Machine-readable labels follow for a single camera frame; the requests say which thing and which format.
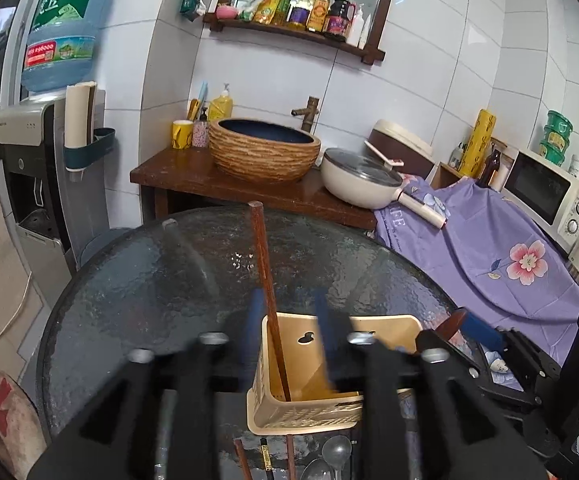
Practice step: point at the white pan with glass lid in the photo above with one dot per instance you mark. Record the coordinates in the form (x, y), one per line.
(349, 185)

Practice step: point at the yellow roll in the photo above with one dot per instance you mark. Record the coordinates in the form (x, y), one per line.
(477, 145)

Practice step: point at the purple floral cloth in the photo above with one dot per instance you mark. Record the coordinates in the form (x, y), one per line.
(469, 260)

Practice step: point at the blue toothbrush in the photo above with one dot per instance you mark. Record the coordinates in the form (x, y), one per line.
(203, 95)

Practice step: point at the purple label bottle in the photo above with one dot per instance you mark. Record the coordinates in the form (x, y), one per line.
(299, 10)

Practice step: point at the white microwave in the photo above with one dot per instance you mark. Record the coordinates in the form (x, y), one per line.
(534, 190)

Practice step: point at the pink bowl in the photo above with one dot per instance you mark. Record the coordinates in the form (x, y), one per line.
(227, 12)

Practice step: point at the patterned toothbrush cup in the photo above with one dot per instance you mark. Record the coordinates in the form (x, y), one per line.
(200, 135)

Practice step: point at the yellow mug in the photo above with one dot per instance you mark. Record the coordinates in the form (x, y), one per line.
(182, 135)

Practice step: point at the black chopstick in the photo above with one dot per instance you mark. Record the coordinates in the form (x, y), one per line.
(266, 460)

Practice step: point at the teal cup holder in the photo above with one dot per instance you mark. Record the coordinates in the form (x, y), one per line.
(86, 155)

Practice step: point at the beige plastic utensil holder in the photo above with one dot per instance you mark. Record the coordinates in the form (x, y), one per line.
(309, 415)

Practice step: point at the blue water jug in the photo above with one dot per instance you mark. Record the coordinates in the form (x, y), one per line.
(64, 35)

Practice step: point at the wooden framed mirror shelf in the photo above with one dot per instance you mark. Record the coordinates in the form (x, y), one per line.
(214, 22)

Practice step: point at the bamboo style faucet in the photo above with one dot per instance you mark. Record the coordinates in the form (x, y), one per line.
(311, 115)

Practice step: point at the grey water dispenser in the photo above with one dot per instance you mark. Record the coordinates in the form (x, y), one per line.
(24, 160)

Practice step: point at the white object with red mark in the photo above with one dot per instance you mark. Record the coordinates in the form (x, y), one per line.
(4, 410)

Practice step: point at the dark soy sauce bottle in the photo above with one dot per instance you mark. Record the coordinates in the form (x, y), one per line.
(339, 17)

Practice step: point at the brown wooden chopstick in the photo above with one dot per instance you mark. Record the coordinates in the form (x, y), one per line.
(291, 460)
(242, 460)
(262, 260)

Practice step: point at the yellow label bottle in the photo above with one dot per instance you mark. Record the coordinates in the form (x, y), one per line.
(318, 12)

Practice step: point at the yellow seasoning packet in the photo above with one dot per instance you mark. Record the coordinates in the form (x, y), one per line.
(267, 7)

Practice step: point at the brown and white rice cooker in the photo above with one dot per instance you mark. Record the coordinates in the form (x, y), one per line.
(419, 162)

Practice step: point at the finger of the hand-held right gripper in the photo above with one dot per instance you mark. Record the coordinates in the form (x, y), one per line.
(482, 332)
(504, 394)

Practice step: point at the stack of paper cups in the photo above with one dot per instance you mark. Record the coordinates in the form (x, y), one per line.
(76, 115)

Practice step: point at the wooden box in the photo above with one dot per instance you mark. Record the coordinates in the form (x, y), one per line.
(444, 176)

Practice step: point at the yellow soap pump bottle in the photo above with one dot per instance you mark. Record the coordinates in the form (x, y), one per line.
(221, 107)

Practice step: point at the oval metal spoon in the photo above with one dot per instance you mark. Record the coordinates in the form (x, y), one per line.
(317, 471)

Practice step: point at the woven pattern basin sink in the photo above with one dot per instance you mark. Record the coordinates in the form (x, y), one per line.
(259, 160)

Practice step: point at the brown wooden spoon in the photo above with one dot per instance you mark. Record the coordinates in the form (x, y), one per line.
(454, 324)

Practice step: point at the brown glass bottle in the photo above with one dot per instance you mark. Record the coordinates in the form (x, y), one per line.
(490, 170)

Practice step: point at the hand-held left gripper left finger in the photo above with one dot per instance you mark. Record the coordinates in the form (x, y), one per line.
(255, 330)

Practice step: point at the white squeeze bottle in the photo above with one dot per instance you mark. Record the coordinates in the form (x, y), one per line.
(355, 30)
(366, 32)

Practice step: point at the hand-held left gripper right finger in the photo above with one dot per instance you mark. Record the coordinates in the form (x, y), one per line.
(327, 340)

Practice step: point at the wooden sink counter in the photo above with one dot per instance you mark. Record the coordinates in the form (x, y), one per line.
(184, 170)

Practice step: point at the white rice paddle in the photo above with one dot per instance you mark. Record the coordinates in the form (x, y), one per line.
(384, 154)

